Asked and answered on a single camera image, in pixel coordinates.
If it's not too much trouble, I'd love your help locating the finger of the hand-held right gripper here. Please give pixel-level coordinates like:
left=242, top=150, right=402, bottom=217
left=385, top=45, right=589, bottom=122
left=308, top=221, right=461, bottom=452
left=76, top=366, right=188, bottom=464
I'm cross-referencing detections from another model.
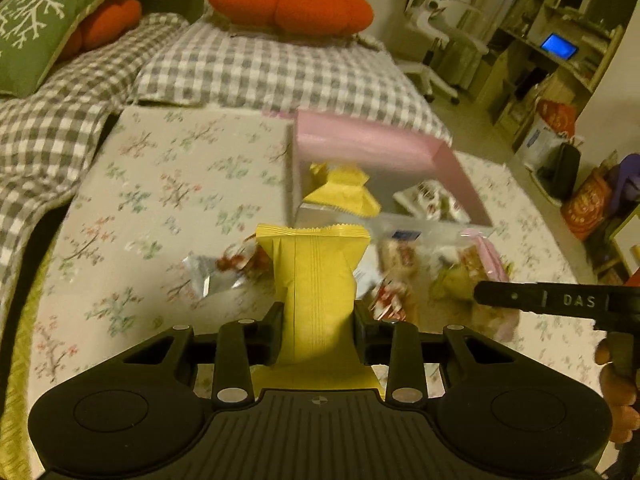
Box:
left=473, top=280, right=610, bottom=322

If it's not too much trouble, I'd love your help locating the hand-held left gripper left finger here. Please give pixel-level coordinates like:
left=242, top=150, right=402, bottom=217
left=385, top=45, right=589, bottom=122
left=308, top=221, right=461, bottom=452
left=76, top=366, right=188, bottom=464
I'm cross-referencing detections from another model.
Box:
left=122, top=302, right=285, bottom=407

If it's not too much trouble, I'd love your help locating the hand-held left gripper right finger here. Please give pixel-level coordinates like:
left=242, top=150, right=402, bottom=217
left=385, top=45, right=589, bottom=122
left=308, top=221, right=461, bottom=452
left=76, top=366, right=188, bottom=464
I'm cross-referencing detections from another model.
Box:
left=354, top=299, right=517, bottom=405

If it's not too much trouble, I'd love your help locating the yellow snack packet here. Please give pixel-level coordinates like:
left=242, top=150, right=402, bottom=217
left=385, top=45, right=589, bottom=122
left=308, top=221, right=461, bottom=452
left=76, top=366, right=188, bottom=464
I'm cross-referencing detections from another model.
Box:
left=300, top=161, right=382, bottom=219
left=252, top=224, right=387, bottom=393

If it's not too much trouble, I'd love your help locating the clear plastic bag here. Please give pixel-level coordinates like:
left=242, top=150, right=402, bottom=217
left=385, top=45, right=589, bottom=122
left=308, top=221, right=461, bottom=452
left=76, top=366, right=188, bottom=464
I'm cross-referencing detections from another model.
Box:
left=352, top=212, right=523, bottom=343

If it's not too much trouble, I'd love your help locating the pink cardboard box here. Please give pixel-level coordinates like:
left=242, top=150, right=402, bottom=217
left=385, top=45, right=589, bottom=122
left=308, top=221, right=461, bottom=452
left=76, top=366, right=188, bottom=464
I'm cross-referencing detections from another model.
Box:
left=286, top=109, right=495, bottom=233

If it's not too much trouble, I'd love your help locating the person's right hand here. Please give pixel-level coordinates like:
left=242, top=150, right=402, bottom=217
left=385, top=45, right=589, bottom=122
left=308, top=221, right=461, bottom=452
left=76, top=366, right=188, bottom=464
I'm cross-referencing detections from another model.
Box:
left=594, top=337, right=640, bottom=450

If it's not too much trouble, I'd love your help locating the silver foil snack packet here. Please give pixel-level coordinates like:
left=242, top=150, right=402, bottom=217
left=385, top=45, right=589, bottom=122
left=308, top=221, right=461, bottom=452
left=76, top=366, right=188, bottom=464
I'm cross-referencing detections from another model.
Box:
left=181, top=244, right=273, bottom=303

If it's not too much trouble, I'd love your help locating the orange printed bag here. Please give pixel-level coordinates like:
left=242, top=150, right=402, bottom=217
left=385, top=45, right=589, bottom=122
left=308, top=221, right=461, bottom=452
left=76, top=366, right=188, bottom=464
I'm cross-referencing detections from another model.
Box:
left=560, top=166, right=615, bottom=242

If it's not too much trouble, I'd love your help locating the black bag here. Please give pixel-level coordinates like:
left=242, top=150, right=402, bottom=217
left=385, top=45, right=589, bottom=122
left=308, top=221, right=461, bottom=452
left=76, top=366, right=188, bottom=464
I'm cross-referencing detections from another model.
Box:
left=549, top=142, right=582, bottom=202

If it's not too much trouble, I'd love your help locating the yellow crumpled snack packet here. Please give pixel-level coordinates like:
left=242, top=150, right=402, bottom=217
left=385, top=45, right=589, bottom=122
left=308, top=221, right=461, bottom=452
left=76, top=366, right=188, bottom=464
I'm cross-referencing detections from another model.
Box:
left=300, top=161, right=382, bottom=219

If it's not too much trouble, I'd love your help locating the purple cloth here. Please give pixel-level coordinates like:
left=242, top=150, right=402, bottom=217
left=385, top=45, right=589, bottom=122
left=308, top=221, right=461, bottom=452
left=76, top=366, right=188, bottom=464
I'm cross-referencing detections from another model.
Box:
left=606, top=152, right=640, bottom=213

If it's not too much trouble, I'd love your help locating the white paper bag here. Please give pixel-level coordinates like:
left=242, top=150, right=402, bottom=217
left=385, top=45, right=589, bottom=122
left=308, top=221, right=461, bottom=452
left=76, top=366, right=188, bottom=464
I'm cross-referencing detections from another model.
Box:
left=514, top=115, right=568, bottom=173

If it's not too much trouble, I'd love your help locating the red shopping bag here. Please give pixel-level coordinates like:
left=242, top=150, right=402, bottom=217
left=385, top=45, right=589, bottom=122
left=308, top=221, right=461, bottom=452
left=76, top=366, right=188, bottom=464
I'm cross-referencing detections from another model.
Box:
left=535, top=99, right=577, bottom=137

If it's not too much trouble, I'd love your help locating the floral tablecloth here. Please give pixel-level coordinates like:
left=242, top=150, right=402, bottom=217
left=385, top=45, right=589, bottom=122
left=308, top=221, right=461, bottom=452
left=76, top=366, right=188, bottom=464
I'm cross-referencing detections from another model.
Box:
left=9, top=104, right=608, bottom=480

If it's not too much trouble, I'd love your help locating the yellow-green mat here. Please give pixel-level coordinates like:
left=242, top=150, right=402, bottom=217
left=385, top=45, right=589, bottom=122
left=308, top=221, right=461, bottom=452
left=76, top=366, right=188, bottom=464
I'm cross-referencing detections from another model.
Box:
left=0, top=242, right=68, bottom=466

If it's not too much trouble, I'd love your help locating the small blue screen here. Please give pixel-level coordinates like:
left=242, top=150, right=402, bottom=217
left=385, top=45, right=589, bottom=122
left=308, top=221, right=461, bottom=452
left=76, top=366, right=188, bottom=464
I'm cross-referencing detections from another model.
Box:
left=540, top=33, right=580, bottom=61

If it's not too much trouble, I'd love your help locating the grey checked blanket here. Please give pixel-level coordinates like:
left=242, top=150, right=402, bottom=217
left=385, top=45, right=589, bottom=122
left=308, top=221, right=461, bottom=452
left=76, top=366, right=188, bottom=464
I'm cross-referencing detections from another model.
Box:
left=0, top=11, right=453, bottom=306

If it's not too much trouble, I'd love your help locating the wooden shelf unit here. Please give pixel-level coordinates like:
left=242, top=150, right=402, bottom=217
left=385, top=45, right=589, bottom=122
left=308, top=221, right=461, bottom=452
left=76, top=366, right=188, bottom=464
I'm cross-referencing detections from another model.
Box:
left=470, top=0, right=640, bottom=151

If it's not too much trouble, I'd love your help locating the white office chair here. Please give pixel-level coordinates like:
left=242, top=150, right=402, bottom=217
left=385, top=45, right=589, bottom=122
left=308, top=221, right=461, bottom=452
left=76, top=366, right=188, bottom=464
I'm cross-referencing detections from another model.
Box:
left=394, top=0, right=492, bottom=107

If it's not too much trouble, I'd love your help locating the large orange pumpkin pillow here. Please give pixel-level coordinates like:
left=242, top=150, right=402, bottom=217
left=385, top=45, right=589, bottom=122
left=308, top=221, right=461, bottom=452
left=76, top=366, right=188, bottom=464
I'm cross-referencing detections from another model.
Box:
left=206, top=0, right=375, bottom=39

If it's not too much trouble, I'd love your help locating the small orange pumpkin pillow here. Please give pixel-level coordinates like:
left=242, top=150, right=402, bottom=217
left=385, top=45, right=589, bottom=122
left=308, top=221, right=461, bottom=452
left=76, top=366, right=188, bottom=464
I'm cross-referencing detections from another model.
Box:
left=54, top=0, right=144, bottom=63

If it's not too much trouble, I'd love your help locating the green embroidered pillow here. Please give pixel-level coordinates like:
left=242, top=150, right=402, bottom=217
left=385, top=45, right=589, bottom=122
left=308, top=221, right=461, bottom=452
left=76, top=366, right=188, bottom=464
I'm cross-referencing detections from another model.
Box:
left=0, top=0, right=149, bottom=99

